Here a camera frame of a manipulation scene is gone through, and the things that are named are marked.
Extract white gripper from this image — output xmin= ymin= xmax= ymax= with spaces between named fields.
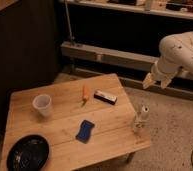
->
xmin=143 ymin=60 xmax=179 ymax=89

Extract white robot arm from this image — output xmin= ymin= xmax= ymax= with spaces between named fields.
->
xmin=142 ymin=31 xmax=193 ymax=89

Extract black ceramic bowl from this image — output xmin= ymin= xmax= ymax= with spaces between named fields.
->
xmin=6 ymin=135 xmax=49 ymax=171

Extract grey metal beam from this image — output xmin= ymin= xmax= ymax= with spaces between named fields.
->
xmin=61 ymin=42 xmax=193 ymax=80

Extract cluttered shelf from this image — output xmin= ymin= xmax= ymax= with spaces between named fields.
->
xmin=58 ymin=0 xmax=193 ymax=20

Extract wooden table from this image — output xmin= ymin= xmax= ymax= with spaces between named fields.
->
xmin=0 ymin=74 xmax=151 ymax=171

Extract blue sponge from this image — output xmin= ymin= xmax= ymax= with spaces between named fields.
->
xmin=76 ymin=120 xmax=95 ymax=143

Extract metal pole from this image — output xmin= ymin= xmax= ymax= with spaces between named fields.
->
xmin=64 ymin=0 xmax=75 ymax=46

